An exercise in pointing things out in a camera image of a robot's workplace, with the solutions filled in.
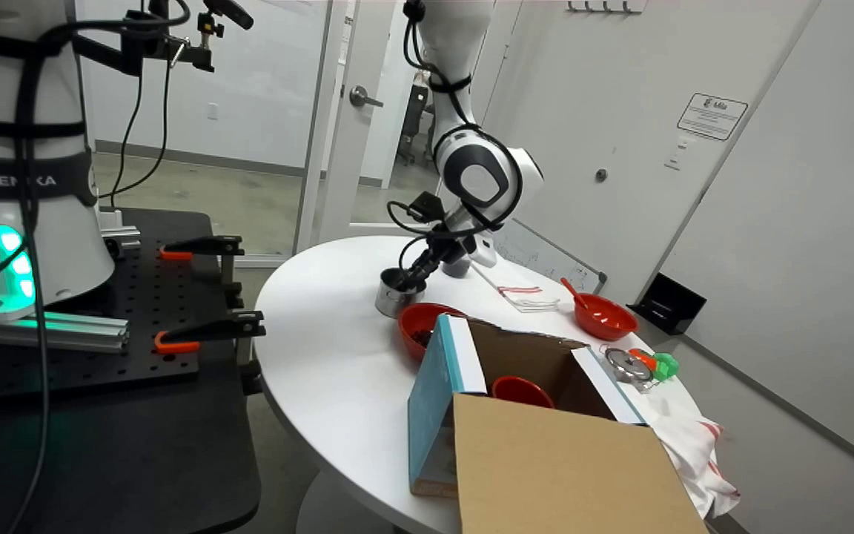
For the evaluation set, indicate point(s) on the green toy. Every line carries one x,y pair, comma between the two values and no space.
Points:
666,366

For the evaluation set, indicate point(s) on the steel pot lid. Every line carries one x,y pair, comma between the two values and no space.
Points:
626,365

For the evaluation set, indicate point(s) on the white cloth with red stripes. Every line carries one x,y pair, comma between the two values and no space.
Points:
694,452

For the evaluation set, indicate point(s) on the wall socket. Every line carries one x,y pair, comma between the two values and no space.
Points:
213,111

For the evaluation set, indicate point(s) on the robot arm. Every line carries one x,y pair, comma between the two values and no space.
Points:
19,222

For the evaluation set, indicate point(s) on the whiteboard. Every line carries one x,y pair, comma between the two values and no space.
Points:
545,256

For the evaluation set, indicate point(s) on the camera on mount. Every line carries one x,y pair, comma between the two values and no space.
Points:
153,41

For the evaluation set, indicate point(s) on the steel pot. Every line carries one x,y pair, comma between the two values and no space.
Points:
390,302

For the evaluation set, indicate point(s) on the red bowl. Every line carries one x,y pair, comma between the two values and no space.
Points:
605,317
418,320

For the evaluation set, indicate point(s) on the clear packet with red stripes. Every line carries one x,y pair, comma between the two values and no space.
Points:
529,298

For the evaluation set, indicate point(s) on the black clamp with orange grip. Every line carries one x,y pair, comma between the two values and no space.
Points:
204,245
212,329

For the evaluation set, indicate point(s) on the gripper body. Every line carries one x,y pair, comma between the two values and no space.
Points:
438,254

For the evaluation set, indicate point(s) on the cardboard box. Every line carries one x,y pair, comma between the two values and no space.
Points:
560,475

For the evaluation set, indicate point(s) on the coat hook rail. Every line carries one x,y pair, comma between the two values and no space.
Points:
606,5

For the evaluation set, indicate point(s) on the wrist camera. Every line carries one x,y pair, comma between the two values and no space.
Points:
427,208

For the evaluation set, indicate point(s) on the wall sign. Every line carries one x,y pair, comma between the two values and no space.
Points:
712,116

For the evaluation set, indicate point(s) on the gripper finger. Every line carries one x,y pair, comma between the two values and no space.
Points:
419,280
405,277

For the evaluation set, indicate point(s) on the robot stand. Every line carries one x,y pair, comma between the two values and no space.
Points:
101,445

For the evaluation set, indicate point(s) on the orange toy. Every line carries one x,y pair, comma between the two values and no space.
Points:
644,358

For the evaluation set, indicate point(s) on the black bin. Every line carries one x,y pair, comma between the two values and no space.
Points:
668,304

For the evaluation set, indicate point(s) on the red cup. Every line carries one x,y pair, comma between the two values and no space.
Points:
520,391

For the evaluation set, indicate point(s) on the red spoon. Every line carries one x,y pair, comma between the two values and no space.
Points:
572,291

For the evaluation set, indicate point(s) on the grey salt shaker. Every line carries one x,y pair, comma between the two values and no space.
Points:
457,267

